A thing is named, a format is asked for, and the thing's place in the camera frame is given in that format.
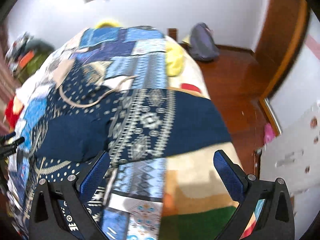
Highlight navy patterned hooded garment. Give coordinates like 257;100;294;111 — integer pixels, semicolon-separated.
22;60;232;240

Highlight pile of clothes on stand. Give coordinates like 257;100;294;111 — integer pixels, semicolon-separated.
5;32;34;64

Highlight red plush toy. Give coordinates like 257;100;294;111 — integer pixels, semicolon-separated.
4;96;24;128

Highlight blue patchwork bedspread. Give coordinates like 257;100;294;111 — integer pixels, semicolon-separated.
9;26;168;237

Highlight beige orange fleece blanket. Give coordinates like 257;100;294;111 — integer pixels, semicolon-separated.
159;50;241;239

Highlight pink object on floor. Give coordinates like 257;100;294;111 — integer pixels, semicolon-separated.
264;123;276;144

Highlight white cardboard box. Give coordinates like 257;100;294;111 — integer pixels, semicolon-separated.
260;102;320;194

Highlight orange shoe box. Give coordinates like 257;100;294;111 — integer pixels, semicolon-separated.
19;50;35;69

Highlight green cloth covered stand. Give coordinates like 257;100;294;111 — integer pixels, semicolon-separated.
16;38;55;84

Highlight yellow cloth on bed edge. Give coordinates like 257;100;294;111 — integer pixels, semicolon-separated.
165;37;184;77

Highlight grey backpack on floor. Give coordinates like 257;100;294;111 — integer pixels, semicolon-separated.
189;22;220;62

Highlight yellow pillow at headboard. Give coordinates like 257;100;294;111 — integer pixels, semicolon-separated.
95;21;121;29

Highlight brown wooden door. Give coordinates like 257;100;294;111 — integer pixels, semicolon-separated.
255;0;310;100

